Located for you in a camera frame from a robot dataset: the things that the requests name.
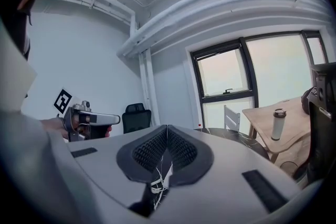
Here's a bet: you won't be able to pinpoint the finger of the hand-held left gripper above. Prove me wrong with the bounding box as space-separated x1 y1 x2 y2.
78 111 121 125

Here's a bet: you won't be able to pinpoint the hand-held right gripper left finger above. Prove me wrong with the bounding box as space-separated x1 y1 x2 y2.
66 124 168 209

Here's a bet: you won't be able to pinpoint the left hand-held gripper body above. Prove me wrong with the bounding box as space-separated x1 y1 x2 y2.
54 88 110 143

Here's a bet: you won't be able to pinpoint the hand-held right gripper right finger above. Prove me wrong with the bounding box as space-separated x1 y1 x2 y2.
151 124 303 224

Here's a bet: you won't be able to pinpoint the person's left forearm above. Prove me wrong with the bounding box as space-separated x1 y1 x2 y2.
40 117 65 137

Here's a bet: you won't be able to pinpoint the black office chair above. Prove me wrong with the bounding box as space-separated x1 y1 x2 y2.
122 102 152 134

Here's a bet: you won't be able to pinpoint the white slatted chair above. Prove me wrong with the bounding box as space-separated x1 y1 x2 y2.
223 104 243 137

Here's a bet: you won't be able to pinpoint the white tumbler with dark lid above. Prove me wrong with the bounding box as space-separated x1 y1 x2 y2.
270 108 287 142

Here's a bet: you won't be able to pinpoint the light wooden table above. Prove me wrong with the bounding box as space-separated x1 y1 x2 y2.
241 95 312 163

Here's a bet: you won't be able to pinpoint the black-framed window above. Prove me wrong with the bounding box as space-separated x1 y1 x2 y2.
190 30 330 130

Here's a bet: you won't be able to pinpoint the person's dark top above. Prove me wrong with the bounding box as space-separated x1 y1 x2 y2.
0 4 33 61

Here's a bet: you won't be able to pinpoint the black helmet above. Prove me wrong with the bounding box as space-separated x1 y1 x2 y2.
300 86 316 115

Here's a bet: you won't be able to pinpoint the thin white ceiling pipes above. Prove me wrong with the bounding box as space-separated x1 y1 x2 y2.
36 0 138 38

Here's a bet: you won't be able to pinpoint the white vertical wall pipes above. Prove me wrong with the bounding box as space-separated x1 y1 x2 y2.
138 47 161 127

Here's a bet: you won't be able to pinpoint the large white ceiling duct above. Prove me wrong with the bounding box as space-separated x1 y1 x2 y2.
117 0 332 59

